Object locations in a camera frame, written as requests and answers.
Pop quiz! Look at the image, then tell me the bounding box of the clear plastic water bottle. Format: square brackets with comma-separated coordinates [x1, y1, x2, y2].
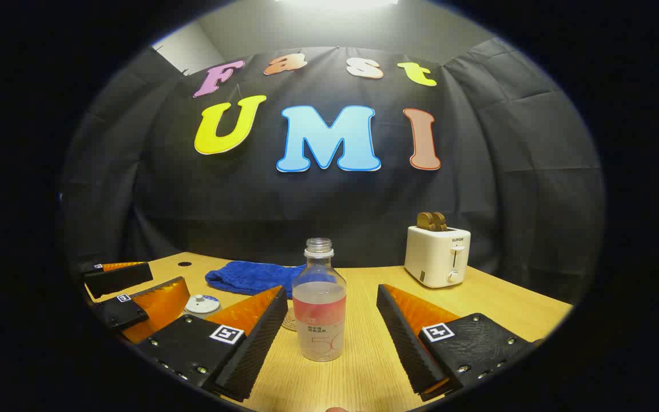
[292, 238, 347, 362]

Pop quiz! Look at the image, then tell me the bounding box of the blue towel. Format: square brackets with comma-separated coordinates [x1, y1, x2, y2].
[205, 261, 307, 298]

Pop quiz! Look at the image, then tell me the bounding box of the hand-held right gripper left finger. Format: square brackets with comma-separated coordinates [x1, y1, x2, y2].
[135, 285, 289, 402]

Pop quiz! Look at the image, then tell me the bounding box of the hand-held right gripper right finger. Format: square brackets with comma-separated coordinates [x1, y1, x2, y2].
[376, 283, 542, 401]

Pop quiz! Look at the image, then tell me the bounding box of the white toaster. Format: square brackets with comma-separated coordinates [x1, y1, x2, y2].
[404, 225, 471, 288]

